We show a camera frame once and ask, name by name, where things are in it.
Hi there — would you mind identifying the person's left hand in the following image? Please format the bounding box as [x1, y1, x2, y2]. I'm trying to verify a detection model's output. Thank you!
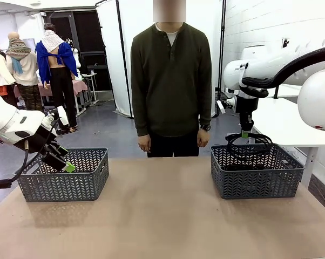
[197, 130, 211, 148]

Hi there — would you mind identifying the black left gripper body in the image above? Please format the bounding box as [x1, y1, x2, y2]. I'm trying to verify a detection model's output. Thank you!
[22, 126, 58, 156]

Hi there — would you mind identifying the mannequin with blue garment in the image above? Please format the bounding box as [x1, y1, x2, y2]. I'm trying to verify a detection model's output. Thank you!
[35, 23, 79, 133]

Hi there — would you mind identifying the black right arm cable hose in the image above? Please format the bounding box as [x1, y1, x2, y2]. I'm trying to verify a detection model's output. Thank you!
[239, 45, 325, 99]

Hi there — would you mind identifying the thin black cable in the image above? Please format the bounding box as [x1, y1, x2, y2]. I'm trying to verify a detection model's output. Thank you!
[226, 132, 274, 158]

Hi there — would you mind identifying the white photo backdrop screen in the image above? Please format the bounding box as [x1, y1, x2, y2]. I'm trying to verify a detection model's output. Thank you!
[96, 0, 226, 119]

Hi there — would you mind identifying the person's right forearm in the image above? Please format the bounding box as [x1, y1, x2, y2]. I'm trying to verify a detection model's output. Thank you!
[133, 88, 151, 136]

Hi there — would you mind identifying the black power cable with plug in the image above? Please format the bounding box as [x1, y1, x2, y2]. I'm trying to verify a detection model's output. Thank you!
[223, 163, 265, 172]

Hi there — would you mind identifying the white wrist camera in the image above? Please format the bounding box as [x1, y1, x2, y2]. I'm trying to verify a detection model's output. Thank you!
[42, 106, 70, 129]
[217, 97, 237, 115]

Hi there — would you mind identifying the dark doorway frame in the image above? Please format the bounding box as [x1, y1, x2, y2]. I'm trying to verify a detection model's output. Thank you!
[42, 10, 115, 101]

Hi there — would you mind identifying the grey plastic woven basket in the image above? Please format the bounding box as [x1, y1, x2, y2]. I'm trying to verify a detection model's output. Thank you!
[16, 147, 110, 203]
[211, 144, 305, 200]

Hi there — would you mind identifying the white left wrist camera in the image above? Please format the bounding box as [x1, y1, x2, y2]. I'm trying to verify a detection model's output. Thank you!
[42, 106, 70, 129]

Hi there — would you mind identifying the person in green sweater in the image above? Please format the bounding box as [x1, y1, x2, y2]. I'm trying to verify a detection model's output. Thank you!
[130, 0, 213, 159]

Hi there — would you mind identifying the white desk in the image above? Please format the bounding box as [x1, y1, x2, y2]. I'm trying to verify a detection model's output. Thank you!
[226, 80, 325, 189]

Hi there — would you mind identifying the mannequin with patterned scarf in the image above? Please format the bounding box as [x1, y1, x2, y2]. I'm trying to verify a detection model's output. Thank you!
[5, 31, 44, 111]

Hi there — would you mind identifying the person's left forearm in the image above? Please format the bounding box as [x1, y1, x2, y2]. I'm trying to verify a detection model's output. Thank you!
[198, 88, 213, 132]

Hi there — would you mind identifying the table with pink cloth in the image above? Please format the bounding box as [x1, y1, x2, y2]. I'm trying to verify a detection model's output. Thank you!
[13, 79, 89, 115]

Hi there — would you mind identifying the person's right hand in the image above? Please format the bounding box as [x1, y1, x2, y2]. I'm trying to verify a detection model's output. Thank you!
[138, 134, 152, 152]

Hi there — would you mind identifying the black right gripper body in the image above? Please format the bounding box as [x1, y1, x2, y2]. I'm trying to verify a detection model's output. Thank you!
[234, 96, 260, 132]

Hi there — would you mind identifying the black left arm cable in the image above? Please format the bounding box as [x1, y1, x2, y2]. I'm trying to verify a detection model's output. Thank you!
[0, 140, 31, 189]

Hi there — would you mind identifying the black backdrop stand pole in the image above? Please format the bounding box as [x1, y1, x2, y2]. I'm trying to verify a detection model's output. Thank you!
[213, 0, 227, 119]
[115, 0, 133, 119]

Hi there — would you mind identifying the small white side table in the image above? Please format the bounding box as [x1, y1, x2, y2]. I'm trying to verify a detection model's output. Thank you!
[80, 72, 100, 106]

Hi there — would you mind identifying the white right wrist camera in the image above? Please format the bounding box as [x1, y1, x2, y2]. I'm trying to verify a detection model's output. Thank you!
[217, 97, 237, 115]

